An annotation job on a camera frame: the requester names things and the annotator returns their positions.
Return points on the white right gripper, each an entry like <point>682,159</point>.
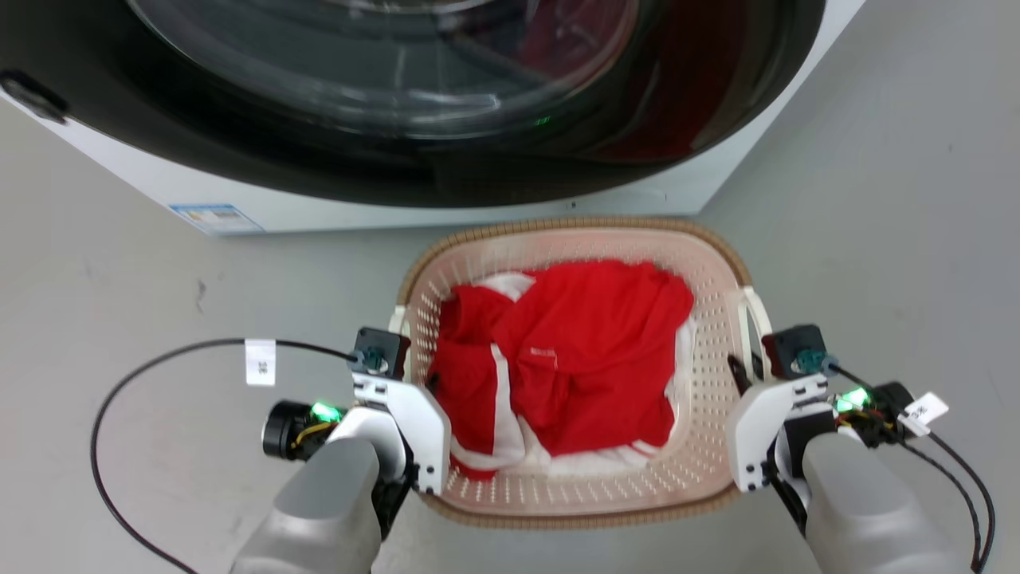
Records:
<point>761,430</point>

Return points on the blue white energy label sticker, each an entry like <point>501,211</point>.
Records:
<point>215,217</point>

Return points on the beige plastic laundry basket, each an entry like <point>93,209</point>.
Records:
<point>701,446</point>

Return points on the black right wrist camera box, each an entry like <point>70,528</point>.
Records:
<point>793,349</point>

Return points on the black round washing machine door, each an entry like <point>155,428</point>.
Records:
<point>319,151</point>

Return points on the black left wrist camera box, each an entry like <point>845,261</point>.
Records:
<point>382,349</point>

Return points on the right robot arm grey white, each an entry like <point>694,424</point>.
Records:
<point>861,510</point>

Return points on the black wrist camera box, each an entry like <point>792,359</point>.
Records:
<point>382,349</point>
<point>793,349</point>

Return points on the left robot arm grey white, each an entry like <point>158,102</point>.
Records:
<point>327,502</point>

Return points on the white washing machine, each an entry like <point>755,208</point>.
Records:
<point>239,195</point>

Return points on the red garment with white stripes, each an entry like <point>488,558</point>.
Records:
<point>590,359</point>

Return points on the black door latch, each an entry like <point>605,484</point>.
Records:
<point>32,96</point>

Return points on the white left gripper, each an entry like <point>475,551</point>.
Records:
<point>414,422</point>

